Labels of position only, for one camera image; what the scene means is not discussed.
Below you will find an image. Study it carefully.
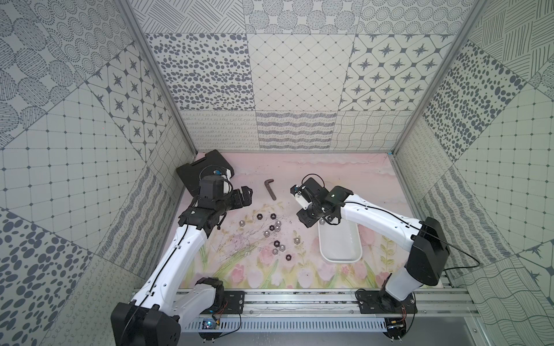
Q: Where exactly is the controller board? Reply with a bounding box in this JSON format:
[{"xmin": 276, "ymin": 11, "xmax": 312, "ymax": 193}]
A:
[
  {"xmin": 383, "ymin": 318, "xmax": 408, "ymax": 341},
  {"xmin": 199, "ymin": 319, "xmax": 222, "ymax": 341}
]

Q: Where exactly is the black plastic tool case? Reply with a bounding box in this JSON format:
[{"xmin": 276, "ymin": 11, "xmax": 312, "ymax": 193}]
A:
[{"xmin": 176, "ymin": 150, "xmax": 235, "ymax": 197}]

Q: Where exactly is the white storage tray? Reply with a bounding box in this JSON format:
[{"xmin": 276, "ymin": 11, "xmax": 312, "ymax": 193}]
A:
[{"xmin": 318, "ymin": 219, "xmax": 363, "ymax": 264}]

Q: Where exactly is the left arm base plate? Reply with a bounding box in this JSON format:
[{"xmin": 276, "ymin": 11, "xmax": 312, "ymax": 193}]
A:
[{"xmin": 201, "ymin": 291, "xmax": 246, "ymax": 316}]

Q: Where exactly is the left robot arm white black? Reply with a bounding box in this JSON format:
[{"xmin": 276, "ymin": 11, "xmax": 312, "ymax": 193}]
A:
[{"xmin": 111, "ymin": 167, "xmax": 252, "ymax": 345}]

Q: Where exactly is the right controller board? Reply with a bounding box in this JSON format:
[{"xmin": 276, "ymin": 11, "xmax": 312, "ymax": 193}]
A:
[{"xmin": 383, "ymin": 318, "xmax": 408, "ymax": 341}]

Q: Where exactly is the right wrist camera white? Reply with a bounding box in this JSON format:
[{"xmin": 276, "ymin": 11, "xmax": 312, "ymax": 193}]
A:
[{"xmin": 293, "ymin": 190, "xmax": 310, "ymax": 210}]

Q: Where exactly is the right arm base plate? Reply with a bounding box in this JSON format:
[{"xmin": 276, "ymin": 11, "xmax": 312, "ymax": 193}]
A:
[{"xmin": 354, "ymin": 288, "xmax": 418, "ymax": 314}]

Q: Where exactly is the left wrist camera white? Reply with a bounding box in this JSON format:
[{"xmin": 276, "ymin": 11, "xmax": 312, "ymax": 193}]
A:
[{"xmin": 213, "ymin": 167, "xmax": 233, "ymax": 193}]

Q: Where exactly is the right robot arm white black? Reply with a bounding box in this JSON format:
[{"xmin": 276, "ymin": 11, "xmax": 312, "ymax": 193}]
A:
[{"xmin": 290, "ymin": 178, "xmax": 450, "ymax": 307}]

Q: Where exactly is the rusty wrench jaw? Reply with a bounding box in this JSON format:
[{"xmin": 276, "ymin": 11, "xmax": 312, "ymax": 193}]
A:
[{"xmin": 264, "ymin": 179, "xmax": 277, "ymax": 201}]

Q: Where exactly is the white slotted cable duct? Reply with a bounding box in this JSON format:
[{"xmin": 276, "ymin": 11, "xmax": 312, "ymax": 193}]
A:
[{"xmin": 182, "ymin": 317, "xmax": 386, "ymax": 333}]

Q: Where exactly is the aluminium rail frame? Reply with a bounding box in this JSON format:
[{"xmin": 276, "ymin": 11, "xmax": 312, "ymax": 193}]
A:
[{"xmin": 123, "ymin": 287, "xmax": 481, "ymax": 320}]

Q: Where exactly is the left controller board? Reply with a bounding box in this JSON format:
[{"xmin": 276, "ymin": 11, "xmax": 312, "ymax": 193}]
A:
[{"xmin": 199, "ymin": 319, "xmax": 222, "ymax": 341}]

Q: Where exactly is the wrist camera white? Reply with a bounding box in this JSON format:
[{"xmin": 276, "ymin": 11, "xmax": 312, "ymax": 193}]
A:
[
  {"xmin": 213, "ymin": 167, "xmax": 233, "ymax": 193},
  {"xmin": 293, "ymin": 190, "xmax": 310, "ymax": 210}
]

